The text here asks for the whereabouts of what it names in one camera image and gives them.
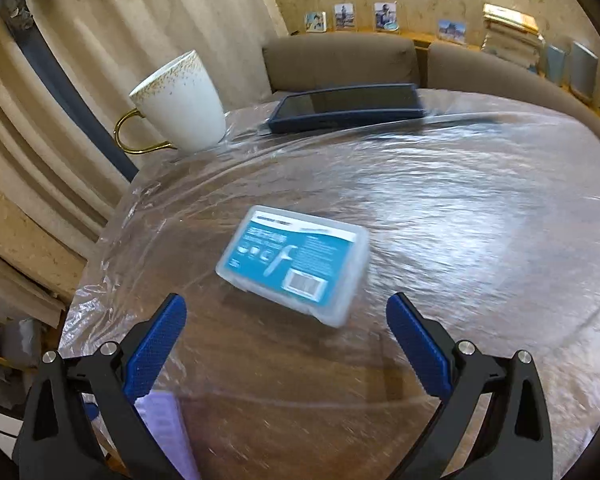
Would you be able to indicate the phone in blue case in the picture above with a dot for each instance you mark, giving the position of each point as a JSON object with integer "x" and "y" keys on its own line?
{"x": 345, "y": 105}

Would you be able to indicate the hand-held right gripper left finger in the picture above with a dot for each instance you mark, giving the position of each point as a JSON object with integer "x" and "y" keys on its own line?
{"x": 155, "y": 345}

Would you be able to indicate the small blue-grey speaker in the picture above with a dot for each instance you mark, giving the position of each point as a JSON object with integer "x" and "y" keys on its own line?
{"x": 555, "y": 62}

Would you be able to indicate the large purple hair roller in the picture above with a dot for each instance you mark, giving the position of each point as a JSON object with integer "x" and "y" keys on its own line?
{"x": 167, "y": 435}

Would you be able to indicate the clear floss pick box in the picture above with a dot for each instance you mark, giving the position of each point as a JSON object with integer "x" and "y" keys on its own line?
{"x": 290, "y": 262}

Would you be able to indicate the small photo frame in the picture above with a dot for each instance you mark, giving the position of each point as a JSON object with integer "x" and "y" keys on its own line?
{"x": 315, "y": 22}
{"x": 344, "y": 16}
{"x": 452, "y": 31}
{"x": 386, "y": 16}

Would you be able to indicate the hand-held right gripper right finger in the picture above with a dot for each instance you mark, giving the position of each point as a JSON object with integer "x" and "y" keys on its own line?
{"x": 420, "y": 345}

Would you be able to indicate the stack of books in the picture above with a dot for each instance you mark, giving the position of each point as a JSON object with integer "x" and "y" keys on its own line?
{"x": 512, "y": 35}

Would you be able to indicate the beige curtain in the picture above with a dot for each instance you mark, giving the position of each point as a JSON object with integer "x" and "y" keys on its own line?
{"x": 130, "y": 25}

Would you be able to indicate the brown sofa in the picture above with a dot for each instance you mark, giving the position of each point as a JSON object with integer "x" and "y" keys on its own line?
{"x": 340, "y": 62}

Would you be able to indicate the tall blue-grey speaker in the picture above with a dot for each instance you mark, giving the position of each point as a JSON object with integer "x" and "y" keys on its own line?
{"x": 583, "y": 69}

